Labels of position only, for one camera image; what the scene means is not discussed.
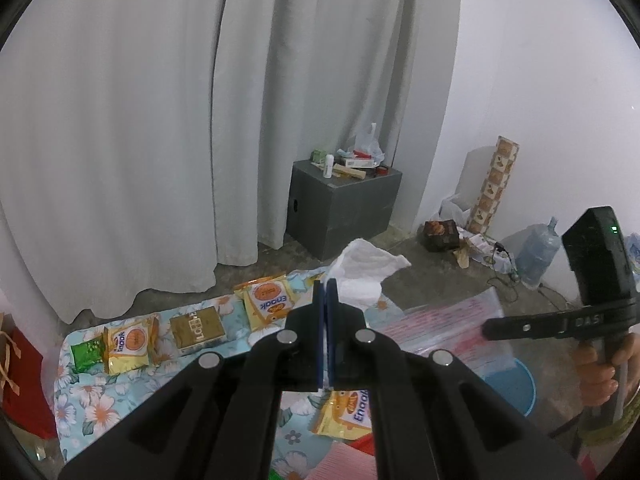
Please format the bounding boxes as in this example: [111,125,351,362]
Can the blue plastic trash bin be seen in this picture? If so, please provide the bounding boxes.
[484,359,537,417]

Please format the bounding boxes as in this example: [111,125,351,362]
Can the person's right hand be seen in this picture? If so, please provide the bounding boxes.
[573,333,639,408]

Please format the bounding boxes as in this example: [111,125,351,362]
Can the blue water gallon bottle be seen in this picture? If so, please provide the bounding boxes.
[515,217,561,289]

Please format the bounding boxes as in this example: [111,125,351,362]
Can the yellow Enaak noodle packet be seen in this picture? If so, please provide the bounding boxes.
[103,315,160,376]
[233,274,297,332]
[311,390,372,441]

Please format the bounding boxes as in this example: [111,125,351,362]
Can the gold snack packet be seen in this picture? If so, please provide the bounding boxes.
[170,307,227,356]

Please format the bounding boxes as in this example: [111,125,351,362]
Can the clear pink plastic bag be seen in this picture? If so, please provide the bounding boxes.
[371,287,515,377]

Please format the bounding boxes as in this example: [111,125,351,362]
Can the floral light blue tablecloth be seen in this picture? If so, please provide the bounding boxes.
[52,266,407,480]

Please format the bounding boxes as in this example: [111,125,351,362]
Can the green snack packet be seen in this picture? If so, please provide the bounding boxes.
[70,337,107,373]

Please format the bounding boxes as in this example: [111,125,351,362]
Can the white crumpled tissue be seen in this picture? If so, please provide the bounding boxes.
[323,238,411,310]

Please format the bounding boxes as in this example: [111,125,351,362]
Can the dark brown box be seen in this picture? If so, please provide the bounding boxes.
[423,220,460,252]

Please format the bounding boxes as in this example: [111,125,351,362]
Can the patterned rolled mat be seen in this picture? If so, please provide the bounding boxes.
[466,136,520,234]

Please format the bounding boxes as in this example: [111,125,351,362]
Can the red paper bag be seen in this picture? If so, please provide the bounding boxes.
[1,313,56,440]

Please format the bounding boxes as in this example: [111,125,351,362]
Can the dark grey storage box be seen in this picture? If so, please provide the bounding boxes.
[286,160,402,260]

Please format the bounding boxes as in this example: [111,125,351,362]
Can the small white bottle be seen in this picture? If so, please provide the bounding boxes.
[323,154,334,179]

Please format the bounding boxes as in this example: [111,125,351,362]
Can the grey curtain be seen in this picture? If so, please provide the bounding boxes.
[1,0,460,338]

